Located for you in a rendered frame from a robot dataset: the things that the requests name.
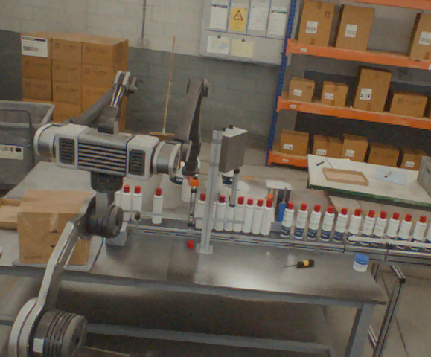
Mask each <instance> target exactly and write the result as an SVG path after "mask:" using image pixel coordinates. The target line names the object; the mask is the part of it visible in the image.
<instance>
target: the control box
mask: <svg viewBox="0 0 431 357"><path fill-rule="evenodd" d="M225 131H226V132H223V133H222V139H221V143H220V144H221V146H220V158H219V163H218V172H221V173H224V174H225V173H228V172H230V171H232V170H235V169H237V168H239V167H242V166H243V158H244V153H245V147H246V136H247V131H245V130H242V129H238V128H234V127H233V130H230V129H226V130H225Z"/></svg>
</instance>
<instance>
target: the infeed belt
mask: <svg viewBox="0 0 431 357"><path fill-rule="evenodd" d="M152 221H153V219H150V218H141V221H140V222H138V224H139V225H147V226H155V227H163V228H178V229H185V230H187V229H188V223H187V222H180V221H172V220H164V219H162V223H160V224H154V223H152ZM127 222H128V223H127V224H133V225H136V222H134V221H132V217H130V221H127ZM194 231H202V229H197V228H196V223H194ZM211 232H214V233H222V234H237V235H245V236H253V237H267V238H275V239H290V240H298V241H305V242H320V243H327V244H335V245H345V243H344V242H343V240H342V242H334V241H333V237H329V240H328V241H326V242H325V241H322V240H320V238H319V237H320V235H316V239H315V240H311V239H308V238H307V237H306V236H307V235H306V234H303V236H302V238H301V239H297V238H295V237H294V236H293V233H291V232H290V235H289V236H288V237H282V236H281V235H280V232H278V231H276V232H274V231H269V234H268V235H262V234H260V233H259V234H252V233H251V232H249V233H244V232H242V231H240V232H234V231H233V230H231V231H224V230H221V231H216V230H214V229H212V230H211Z"/></svg>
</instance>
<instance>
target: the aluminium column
mask: <svg viewBox="0 0 431 357"><path fill-rule="evenodd" d="M222 133H223V128H220V127H213V133H212V138H214V139H220V140H221V139H222ZM220 146H221V144H219V142H218V144H213V143H212V142H211V153H210V161H209V162H215V163H219V158H220ZM217 171H218V167H208V180H207V187H206V194H205V207H204V213H203V220H202V233H201V240H200V247H199V249H200V250H203V251H208V245H209V239H210V232H211V220H212V213H213V207H214V196H215V190H216V183H217Z"/></svg>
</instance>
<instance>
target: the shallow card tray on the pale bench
mask: <svg viewBox="0 0 431 357"><path fill-rule="evenodd" d="M322 172H323V175H324V177H325V179H326V181H329V182H335V183H341V184H352V185H359V186H366V187H368V186H369V181H368V179H367V178H366V177H365V175H364V174H363V172H357V171H351V170H338V169H332V168H326V167H323V168H322Z"/></svg>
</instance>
